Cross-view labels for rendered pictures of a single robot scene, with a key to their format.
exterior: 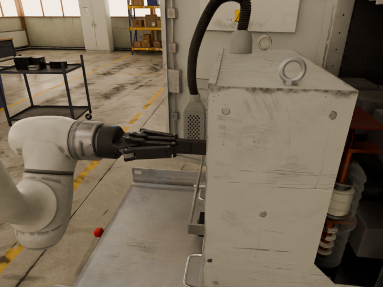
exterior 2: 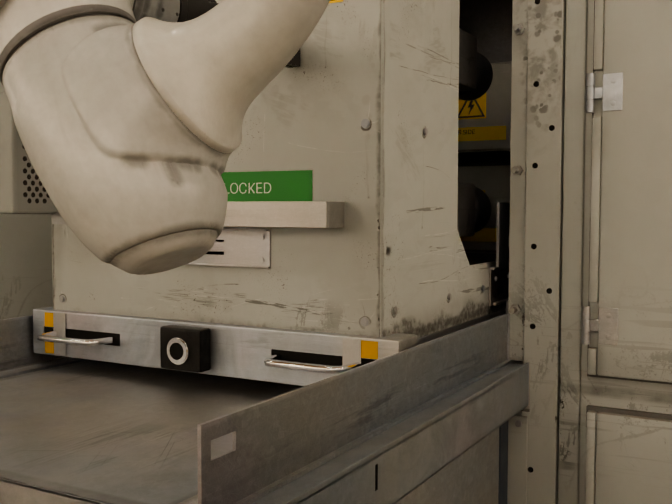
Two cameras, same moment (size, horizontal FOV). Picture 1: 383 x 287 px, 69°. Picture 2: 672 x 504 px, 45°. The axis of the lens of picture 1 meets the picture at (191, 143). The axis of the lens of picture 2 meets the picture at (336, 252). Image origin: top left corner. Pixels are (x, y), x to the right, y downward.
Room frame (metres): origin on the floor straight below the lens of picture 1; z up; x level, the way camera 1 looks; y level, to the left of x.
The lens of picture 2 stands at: (0.17, 0.79, 1.06)
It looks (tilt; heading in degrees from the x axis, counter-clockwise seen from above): 3 degrees down; 291
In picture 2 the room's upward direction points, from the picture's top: straight up
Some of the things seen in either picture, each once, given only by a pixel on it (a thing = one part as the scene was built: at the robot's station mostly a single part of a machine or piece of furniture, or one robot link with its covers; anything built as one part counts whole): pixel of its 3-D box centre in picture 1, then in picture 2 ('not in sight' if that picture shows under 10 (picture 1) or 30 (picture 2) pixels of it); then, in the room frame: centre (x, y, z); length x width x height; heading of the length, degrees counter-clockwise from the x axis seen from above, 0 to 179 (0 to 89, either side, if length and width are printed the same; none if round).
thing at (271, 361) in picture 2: (195, 270); (310, 363); (0.51, -0.01, 0.90); 0.11 x 0.05 x 0.01; 172
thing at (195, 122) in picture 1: (195, 125); (24, 142); (0.90, -0.01, 1.14); 0.08 x 0.05 x 0.17; 82
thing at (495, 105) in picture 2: not in sight; (470, 108); (0.55, -1.00, 1.28); 0.58 x 0.02 x 0.19; 172
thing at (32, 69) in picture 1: (47, 93); not in sight; (3.76, 1.97, 0.48); 0.90 x 0.60 x 0.96; 88
